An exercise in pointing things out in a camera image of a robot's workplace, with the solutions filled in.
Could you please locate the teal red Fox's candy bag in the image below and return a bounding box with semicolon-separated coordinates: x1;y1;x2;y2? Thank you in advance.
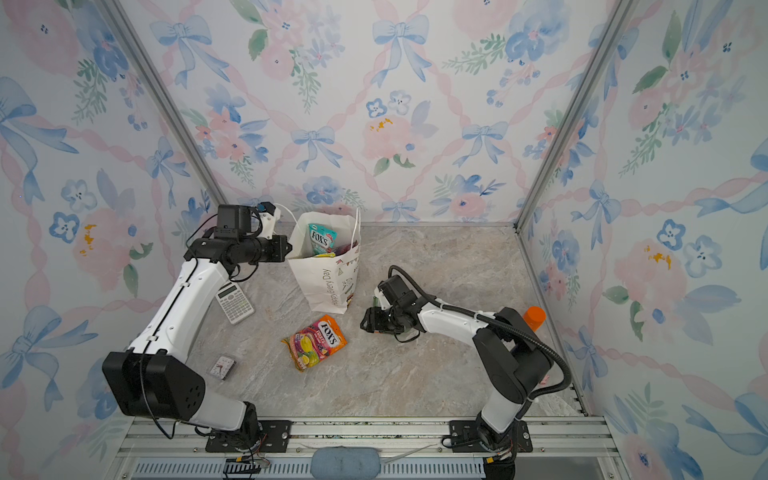
308;223;338;256

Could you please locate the white paper gift bag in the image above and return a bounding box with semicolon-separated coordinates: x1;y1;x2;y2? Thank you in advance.
286;211;361;314

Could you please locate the orange Fox's candy bag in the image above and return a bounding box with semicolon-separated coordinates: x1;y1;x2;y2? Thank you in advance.
282;315;348;371

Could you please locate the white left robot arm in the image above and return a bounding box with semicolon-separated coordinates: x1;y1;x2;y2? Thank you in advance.
102;235;292;451

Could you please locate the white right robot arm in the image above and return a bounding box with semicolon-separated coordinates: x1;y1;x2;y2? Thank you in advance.
360;275;555;451

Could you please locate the white calculator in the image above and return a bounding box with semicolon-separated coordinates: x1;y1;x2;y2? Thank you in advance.
216;282;255;325

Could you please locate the small card box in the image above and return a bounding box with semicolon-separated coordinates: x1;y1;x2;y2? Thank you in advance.
209;355;236;380

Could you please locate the orange bottle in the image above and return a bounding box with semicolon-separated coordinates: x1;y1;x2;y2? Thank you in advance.
523;306;547;332

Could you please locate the grey blue cushion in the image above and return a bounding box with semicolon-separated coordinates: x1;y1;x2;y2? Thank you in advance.
310;446;381;480

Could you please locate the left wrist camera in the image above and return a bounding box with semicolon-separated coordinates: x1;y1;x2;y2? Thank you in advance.
257;202;281;240

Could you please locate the black corrugated cable hose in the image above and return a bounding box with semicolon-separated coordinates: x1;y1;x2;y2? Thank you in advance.
386;264;573;402

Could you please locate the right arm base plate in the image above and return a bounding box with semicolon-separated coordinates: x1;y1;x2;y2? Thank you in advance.
442;419;533;454

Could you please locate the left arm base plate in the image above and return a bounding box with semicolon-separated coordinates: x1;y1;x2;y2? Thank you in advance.
205;419;293;454

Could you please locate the aluminium rail frame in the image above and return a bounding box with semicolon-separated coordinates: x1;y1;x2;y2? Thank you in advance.
105;416;629;479

